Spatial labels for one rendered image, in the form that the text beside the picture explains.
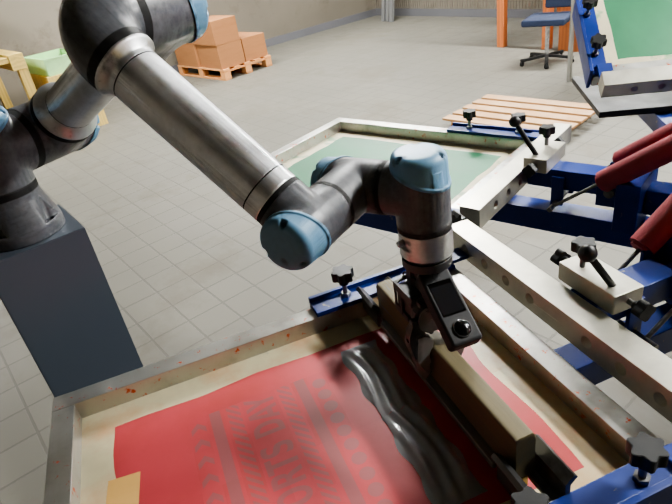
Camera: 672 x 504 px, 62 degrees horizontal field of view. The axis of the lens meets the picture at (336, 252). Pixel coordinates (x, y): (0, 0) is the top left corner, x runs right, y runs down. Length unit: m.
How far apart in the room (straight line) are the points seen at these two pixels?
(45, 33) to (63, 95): 7.66
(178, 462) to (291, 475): 0.18
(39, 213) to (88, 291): 0.18
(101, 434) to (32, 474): 1.53
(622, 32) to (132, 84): 1.57
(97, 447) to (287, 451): 0.32
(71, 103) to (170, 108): 0.40
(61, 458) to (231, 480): 0.27
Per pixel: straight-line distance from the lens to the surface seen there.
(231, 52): 8.18
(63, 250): 1.18
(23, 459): 2.66
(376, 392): 0.95
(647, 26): 2.04
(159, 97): 0.74
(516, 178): 1.44
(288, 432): 0.93
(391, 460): 0.86
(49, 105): 1.16
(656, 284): 1.07
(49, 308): 1.21
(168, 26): 0.87
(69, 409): 1.08
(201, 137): 0.71
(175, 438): 0.99
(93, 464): 1.02
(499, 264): 1.09
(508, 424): 0.76
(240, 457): 0.92
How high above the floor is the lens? 1.63
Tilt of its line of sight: 30 degrees down
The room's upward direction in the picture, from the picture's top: 10 degrees counter-clockwise
